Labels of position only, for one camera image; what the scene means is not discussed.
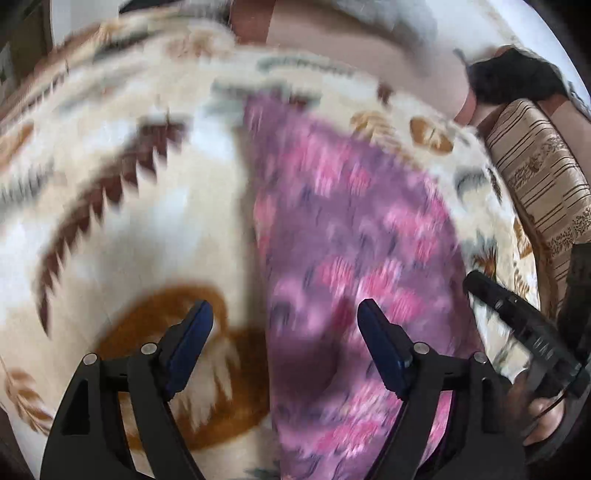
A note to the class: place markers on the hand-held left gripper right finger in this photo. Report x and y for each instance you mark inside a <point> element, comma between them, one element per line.
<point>378,337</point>

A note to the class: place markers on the brown wooden furniture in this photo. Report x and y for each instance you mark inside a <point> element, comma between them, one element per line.
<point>23,46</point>

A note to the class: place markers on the pink banded bedsheet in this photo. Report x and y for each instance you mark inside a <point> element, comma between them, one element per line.
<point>351,50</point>

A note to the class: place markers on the grey quilted blanket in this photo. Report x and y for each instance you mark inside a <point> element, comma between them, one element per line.
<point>406,23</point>

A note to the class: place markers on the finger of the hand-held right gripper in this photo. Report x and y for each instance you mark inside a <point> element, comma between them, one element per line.
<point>482,288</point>

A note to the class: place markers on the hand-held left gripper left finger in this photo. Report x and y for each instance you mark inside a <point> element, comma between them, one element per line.
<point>194,334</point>

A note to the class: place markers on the black cloth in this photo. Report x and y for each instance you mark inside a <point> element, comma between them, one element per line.
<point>515,76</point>

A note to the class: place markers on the cream leaf print blanket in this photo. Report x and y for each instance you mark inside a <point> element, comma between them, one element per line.
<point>138,184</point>

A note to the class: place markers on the beige striped cushion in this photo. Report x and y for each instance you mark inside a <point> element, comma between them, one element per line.
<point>545,184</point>

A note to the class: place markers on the person's right hand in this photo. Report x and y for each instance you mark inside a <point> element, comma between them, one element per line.
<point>545,417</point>

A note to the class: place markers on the purple floral garment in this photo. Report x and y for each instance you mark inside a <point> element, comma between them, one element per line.
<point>351,230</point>

